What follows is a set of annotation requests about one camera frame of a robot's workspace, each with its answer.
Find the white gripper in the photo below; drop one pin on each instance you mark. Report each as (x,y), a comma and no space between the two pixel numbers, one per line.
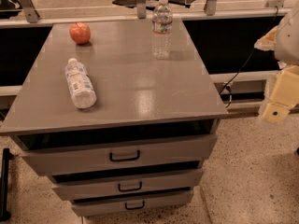
(288,41)

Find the blue label plastic bottle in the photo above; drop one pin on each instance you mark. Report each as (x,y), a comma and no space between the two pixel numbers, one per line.
(79,84)

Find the clear water bottle red label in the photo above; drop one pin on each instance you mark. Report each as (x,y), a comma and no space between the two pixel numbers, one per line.
(162,19)

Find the grey metal railing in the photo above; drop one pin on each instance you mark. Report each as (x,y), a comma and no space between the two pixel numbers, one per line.
(49,12)

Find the top grey drawer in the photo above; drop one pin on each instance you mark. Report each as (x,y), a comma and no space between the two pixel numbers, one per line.
(83,159)

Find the grey drawer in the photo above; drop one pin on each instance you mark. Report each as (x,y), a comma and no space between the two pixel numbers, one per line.
(83,159)
(121,185)
(178,197)

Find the grey drawer cabinet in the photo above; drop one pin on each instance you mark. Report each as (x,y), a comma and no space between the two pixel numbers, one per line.
(138,97)

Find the red apple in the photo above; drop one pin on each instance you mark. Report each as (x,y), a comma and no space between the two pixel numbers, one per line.
(80,33)

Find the bottom grey drawer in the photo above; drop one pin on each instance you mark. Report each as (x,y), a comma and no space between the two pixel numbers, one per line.
(178,197)

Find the middle grey drawer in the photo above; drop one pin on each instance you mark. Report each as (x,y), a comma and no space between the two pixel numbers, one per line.
(121,185)

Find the black floor stand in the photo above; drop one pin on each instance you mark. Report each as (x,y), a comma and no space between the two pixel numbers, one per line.
(6,157)

